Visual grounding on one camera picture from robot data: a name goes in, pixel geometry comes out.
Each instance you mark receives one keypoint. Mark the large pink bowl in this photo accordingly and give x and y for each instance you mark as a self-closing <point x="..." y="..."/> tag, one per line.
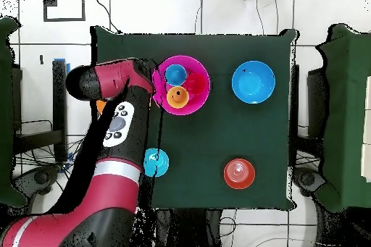
<point x="200" y="105"/>

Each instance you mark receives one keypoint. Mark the yellow cup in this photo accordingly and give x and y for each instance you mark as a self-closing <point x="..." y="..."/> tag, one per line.
<point x="177" y="97"/>

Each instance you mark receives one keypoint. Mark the red cup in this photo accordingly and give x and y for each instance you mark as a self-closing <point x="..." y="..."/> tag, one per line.
<point x="198" y="83"/>

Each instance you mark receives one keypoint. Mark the blue cup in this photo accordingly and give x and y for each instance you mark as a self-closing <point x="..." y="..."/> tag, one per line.
<point x="176" y="75"/>

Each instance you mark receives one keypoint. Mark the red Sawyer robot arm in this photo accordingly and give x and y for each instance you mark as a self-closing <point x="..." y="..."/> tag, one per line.
<point x="110" y="194"/>

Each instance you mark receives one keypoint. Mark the dark green tablecloth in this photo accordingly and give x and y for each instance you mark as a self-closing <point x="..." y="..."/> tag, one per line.
<point x="217" y="142"/>

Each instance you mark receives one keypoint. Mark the small blue bowl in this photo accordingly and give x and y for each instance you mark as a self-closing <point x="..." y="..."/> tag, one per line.
<point x="158" y="163"/>

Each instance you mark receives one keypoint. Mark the small red-orange bowl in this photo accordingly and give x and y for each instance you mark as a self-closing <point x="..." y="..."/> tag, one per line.
<point x="239" y="174"/>

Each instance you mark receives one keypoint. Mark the large blue bowl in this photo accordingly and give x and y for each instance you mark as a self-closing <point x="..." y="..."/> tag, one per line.
<point x="253" y="82"/>

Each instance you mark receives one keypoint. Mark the blue tape strip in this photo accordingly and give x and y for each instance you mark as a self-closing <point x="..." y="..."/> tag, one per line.
<point x="65" y="61"/>

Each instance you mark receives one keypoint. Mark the green cloth covered side table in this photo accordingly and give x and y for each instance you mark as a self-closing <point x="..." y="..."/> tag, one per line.
<point x="347" y="113"/>
<point x="5" y="113"/>

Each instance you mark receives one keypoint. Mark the white box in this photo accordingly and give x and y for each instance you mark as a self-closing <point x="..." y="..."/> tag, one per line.
<point x="367" y="157"/>

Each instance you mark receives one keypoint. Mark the black metal post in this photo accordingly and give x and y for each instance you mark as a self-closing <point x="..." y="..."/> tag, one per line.
<point x="295" y="99"/>
<point x="59" y="113"/>

